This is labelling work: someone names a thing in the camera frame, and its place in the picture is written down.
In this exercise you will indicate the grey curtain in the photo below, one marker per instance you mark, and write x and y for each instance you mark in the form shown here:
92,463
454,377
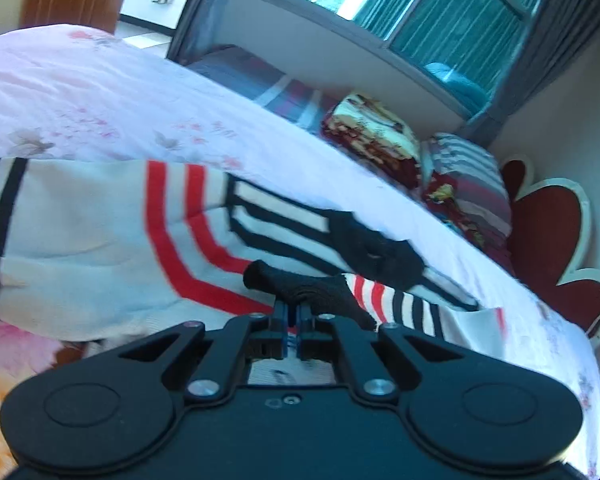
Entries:
559,32
197,27

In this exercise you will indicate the folded yellow patterned blanket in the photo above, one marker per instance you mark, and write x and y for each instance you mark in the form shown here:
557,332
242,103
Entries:
371,133

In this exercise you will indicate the striped dinosaur knit sweater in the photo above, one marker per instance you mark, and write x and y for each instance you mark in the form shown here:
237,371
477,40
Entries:
95,251

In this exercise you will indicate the grey left curtain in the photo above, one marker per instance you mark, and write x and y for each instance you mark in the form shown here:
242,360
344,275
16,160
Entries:
197,27

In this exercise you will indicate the grey right curtain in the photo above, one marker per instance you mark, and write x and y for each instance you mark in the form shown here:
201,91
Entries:
559,32

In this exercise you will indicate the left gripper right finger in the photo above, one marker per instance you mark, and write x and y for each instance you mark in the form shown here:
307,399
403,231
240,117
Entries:
350,352

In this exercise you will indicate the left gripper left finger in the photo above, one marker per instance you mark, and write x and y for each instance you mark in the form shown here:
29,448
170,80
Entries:
247,338

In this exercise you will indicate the striped pillow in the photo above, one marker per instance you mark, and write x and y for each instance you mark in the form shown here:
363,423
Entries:
479,189

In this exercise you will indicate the large sliding window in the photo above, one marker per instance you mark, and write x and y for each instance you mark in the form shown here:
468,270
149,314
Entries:
461,46

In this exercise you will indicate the striped purple bed sheet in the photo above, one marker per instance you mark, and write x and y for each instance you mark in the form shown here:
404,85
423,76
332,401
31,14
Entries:
258,81

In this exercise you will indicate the red heart-shaped headboard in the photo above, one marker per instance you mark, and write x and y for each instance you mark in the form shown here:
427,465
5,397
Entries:
552,226

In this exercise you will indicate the white floral bed quilt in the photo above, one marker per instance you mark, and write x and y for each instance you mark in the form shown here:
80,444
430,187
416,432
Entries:
79,94

